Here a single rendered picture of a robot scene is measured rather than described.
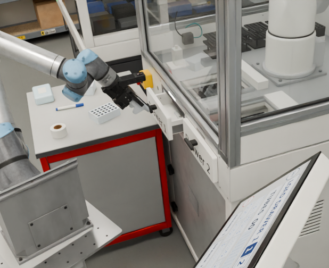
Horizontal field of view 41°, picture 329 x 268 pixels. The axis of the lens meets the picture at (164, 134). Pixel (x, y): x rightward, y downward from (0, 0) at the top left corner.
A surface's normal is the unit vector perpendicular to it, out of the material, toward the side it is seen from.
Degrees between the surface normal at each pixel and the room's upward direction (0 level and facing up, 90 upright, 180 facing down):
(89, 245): 0
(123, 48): 90
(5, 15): 90
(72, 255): 0
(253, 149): 90
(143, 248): 0
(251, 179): 90
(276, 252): 40
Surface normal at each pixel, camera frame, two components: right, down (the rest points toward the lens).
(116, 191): 0.31, 0.50
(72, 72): 0.13, -0.21
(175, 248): -0.09, -0.83
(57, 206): 0.58, 0.40
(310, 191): 0.47, -0.49
